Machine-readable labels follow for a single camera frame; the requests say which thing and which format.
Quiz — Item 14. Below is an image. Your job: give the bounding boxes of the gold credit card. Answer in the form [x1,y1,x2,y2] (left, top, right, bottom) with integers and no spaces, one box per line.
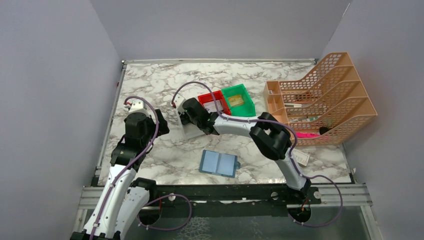
[227,94,245,108]

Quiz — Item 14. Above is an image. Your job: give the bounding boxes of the blue card holder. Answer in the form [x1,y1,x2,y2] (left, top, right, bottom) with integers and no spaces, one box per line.
[199,149,241,178]

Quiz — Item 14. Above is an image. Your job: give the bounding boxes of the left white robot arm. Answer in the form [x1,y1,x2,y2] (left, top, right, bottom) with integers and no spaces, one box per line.
[70,109,170,240]

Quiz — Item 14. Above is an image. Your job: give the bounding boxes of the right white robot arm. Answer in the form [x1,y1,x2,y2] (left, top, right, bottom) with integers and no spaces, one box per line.
[172,97,311,194]

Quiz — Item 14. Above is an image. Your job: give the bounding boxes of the stack of cards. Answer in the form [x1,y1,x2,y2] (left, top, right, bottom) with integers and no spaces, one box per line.
[203,101,224,113]

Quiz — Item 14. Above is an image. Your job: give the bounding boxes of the red plastic bin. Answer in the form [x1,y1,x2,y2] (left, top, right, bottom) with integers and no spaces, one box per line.
[197,90,231,115]

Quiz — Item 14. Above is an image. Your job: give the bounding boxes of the white plastic bin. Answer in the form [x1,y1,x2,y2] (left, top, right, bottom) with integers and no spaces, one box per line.
[176,112,205,140]

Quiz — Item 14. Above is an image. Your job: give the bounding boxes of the green plastic bin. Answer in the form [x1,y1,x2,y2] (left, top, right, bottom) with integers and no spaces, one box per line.
[221,84,256,117]

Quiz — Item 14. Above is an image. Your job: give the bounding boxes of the pink marker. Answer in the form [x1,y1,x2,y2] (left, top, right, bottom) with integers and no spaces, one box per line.
[296,132,321,139]

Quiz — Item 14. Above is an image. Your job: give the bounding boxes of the pens in organizer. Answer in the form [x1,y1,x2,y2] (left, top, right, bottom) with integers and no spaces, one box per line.
[284,101,320,123]

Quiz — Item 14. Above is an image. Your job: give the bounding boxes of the white red box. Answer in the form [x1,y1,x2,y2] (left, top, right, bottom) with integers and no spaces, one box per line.
[292,149,310,167]

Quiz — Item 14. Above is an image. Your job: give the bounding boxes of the orange file organizer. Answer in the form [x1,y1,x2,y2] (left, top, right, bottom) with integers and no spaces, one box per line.
[263,52,378,146]

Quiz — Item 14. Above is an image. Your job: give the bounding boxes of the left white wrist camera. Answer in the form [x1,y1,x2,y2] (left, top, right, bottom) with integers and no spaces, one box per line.
[124,99,149,117]

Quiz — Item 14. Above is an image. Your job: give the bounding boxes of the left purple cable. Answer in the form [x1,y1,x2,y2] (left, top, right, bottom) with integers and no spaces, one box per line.
[88,96,161,240]

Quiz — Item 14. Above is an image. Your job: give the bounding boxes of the black mounting rail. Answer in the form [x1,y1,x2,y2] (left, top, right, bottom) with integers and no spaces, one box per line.
[138,183,322,221]

